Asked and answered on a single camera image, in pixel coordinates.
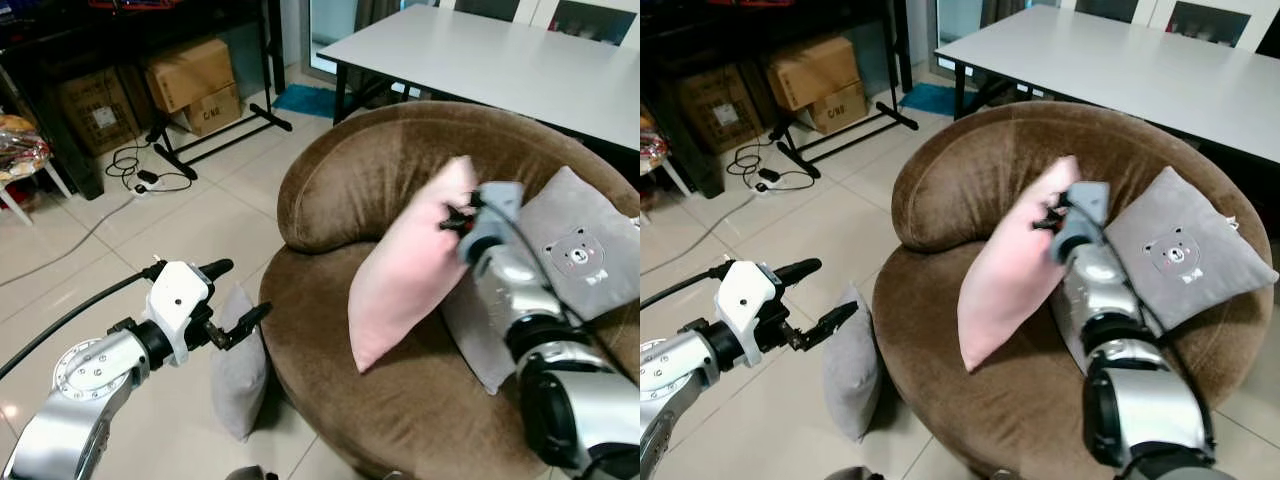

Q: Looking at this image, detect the pink pillow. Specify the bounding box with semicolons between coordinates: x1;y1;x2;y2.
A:
347;155;481;374
957;155;1083;373

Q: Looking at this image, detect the blue floor mat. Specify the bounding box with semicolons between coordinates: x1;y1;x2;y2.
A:
272;83;336;119
898;82;961;116

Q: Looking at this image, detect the clear plastic snack bag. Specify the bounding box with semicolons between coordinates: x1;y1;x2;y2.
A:
640;105;669;171
0;115;51;186

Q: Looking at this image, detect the dark brown cardboard box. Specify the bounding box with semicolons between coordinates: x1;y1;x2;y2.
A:
675;63;766;153
57;68;141;156

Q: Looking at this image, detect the white stool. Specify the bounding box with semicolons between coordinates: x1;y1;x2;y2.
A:
0;160;73;226
655;155;691;196

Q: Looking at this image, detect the small printed cardboard box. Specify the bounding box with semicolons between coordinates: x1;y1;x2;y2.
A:
805;80;869;135
183;83;244;138

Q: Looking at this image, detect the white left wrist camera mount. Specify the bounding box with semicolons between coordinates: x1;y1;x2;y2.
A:
145;262;214;366
715;261;779;366

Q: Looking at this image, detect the white chair with dark back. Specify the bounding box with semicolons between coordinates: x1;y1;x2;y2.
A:
440;0;531;23
545;0;641;46
1165;0;1280;51

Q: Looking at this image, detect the grey long floor cable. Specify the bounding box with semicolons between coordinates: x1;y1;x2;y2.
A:
640;190;761;276
0;195;136;291

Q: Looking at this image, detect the black metal floor stand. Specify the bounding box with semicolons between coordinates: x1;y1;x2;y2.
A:
148;100;294;181
770;95;919;179

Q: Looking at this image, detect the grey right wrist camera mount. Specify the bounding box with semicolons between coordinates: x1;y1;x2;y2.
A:
458;182;524;266
1050;182;1111;263

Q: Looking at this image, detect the black coiled floor cable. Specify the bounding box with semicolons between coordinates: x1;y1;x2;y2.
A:
733;142;816;191
105;145;196;196

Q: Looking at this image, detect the plain grey pillow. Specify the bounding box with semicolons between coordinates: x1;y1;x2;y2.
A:
210;285;271;443
822;283;883;443

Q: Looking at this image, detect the black desk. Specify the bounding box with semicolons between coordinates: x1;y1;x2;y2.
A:
640;0;906;196
0;0;286;201

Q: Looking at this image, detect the white rectangular table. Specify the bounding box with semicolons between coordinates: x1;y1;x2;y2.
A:
935;5;1280;166
318;5;641;151

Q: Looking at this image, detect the grey pillow with bear print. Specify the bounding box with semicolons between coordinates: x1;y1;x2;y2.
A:
1050;166;1280;376
440;166;641;396

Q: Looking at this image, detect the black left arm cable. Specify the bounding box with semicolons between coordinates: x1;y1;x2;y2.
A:
640;262;731;311
0;262;166;381

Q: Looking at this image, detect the brown round velvet sofa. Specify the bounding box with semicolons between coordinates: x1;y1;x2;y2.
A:
872;100;1276;480
258;100;641;480

